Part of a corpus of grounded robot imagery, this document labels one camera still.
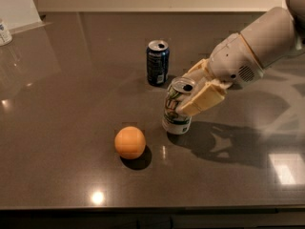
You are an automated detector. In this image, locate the white board leaning on wall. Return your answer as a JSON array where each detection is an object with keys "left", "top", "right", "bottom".
[{"left": 0, "top": 0, "right": 48, "bottom": 34}]

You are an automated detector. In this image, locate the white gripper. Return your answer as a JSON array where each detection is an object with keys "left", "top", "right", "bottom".
[{"left": 176, "top": 33, "right": 264, "bottom": 116}]

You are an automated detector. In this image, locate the dark blue soda can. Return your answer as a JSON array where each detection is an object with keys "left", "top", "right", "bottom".
[{"left": 146, "top": 40, "right": 170, "bottom": 86}]

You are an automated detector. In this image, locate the white container at left edge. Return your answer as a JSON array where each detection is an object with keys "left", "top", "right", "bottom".
[{"left": 0, "top": 18, "right": 12, "bottom": 46}]

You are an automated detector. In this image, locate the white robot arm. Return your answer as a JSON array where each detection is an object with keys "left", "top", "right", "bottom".
[{"left": 177, "top": 0, "right": 305, "bottom": 116}]

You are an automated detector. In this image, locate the orange fruit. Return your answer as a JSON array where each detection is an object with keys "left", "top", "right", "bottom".
[{"left": 114, "top": 126, "right": 146, "bottom": 159}]

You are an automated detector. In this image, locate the white green 7up can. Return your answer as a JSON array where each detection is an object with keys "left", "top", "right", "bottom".
[{"left": 162, "top": 76, "right": 195, "bottom": 135}]

